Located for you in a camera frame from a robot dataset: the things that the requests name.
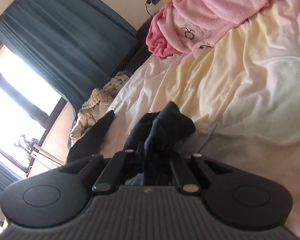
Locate black trousers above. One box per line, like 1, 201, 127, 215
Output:
66, 101, 196, 186

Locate white bed sheet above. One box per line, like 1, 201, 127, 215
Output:
101, 0, 300, 237

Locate beige puffer jacket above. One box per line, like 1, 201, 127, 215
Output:
70, 72, 129, 145

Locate black sofa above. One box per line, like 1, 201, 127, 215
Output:
111, 18, 151, 77

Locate pink fleece blanket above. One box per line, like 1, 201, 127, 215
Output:
146, 0, 270, 57

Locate right teal curtain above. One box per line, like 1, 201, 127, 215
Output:
0, 0, 138, 111

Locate window with dark frame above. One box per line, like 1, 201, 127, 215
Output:
0, 42, 66, 176

